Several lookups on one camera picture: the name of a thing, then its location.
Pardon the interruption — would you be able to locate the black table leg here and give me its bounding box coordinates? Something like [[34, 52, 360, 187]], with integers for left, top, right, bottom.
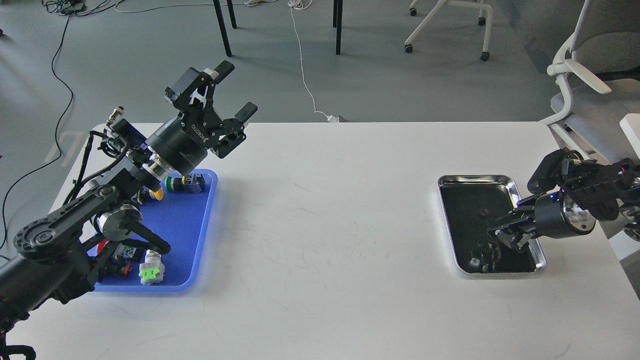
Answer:
[[333, 0, 344, 56], [212, 0, 238, 57]]

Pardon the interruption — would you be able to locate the blue plastic tray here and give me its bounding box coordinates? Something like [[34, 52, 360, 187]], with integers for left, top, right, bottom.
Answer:
[[94, 168, 218, 294]]

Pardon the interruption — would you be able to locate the green and blue push button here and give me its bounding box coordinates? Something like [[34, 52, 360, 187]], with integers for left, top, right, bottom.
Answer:
[[163, 173, 206, 194]]

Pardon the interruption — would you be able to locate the white chair base with casters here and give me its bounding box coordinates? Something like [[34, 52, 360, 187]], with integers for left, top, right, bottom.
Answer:
[[404, 0, 495, 62]]

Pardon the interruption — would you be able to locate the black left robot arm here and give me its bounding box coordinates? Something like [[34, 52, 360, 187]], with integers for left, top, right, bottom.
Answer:
[[0, 60, 258, 360]]

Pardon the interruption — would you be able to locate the white office chair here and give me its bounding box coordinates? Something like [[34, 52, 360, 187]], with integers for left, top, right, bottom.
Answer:
[[542, 0, 640, 163]]

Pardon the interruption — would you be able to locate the white cable on floor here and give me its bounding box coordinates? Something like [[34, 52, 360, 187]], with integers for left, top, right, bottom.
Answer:
[[115, 0, 341, 123]]

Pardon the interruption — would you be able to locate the black table leg left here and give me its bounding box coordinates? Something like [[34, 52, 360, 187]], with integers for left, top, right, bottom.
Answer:
[[212, 0, 238, 57]]

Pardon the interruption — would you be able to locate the yellow push button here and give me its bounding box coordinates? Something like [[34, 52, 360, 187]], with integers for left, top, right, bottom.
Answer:
[[146, 187, 164, 201]]

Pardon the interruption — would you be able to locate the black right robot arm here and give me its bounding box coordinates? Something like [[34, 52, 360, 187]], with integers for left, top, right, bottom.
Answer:
[[487, 148, 640, 252]]

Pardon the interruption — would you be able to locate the green and grey push button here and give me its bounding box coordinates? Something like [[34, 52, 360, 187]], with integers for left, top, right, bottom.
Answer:
[[138, 249, 165, 286]]

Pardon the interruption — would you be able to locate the silver metal tray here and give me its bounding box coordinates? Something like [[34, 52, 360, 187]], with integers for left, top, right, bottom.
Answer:
[[438, 174, 547, 280]]

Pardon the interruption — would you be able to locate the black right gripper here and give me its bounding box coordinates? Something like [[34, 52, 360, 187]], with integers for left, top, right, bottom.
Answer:
[[487, 196, 596, 251]]

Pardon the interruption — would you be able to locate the black cable on floor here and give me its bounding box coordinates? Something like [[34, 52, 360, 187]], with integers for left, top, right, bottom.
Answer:
[[0, 0, 116, 251]]

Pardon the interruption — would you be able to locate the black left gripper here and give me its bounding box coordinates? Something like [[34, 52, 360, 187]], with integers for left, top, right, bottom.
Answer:
[[146, 60, 258, 176]]

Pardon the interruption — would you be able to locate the black table leg right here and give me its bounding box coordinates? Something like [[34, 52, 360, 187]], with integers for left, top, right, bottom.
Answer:
[[333, 0, 344, 56]]

